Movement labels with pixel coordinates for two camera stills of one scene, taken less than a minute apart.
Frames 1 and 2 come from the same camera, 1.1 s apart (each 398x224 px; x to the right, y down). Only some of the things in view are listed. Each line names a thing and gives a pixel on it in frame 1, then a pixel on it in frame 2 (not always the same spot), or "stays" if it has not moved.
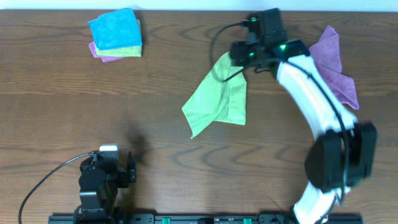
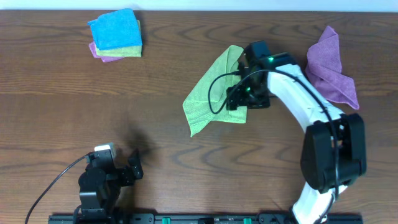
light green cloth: x=222 y=96 stays
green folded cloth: x=135 y=51 stays
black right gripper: x=237 y=53 to x=237 y=99
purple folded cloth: x=104 y=58 stays
